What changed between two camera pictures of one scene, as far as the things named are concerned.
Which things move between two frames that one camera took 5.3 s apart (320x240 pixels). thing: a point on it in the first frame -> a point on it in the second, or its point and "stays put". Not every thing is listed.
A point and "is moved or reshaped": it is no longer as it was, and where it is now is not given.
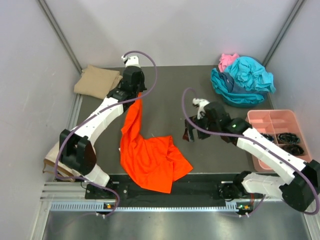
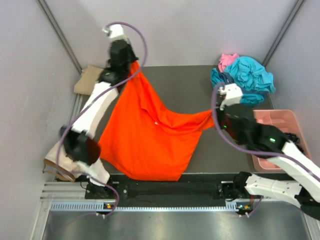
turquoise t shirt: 250,73 stays put
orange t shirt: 152,163 is moved or reshaped
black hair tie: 288,138 stays put
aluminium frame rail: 56,191 stays put
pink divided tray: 275,122 stays put
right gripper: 188,135 -> 219,113
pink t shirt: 226,60 stays put
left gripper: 142,88 -> 132,57
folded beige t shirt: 97,81 stays put
